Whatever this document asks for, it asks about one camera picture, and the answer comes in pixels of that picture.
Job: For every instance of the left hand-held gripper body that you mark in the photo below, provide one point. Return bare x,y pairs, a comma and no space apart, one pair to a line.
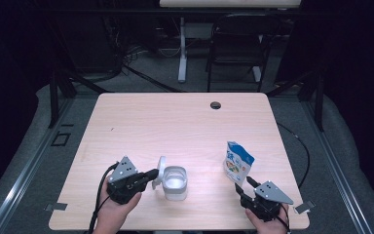
125,187

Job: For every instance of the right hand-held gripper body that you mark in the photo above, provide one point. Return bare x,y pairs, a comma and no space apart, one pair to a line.
268,201

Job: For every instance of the blue and white pouch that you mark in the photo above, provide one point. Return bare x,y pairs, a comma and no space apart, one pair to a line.
238,164

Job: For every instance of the clear jar with grey lid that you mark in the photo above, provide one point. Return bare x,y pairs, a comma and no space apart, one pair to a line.
174,190

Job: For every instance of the person's right hand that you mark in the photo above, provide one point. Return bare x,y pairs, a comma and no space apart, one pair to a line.
269,227

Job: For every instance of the person's left hand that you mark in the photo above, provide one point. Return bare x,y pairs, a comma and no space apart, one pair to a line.
110,217

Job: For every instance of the grey tape tab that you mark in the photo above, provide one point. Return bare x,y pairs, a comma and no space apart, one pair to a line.
304,207
56,206

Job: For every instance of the black metal stand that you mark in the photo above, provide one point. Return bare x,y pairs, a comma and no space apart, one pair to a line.
319,104
54,97

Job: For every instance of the white-legged desk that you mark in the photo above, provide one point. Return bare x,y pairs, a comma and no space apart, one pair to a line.
182,58

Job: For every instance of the black folding chair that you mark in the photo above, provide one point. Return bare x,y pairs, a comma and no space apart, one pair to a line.
240,39

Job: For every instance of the aluminium floor rail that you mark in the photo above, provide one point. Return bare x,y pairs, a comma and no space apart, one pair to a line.
29,165
334,162

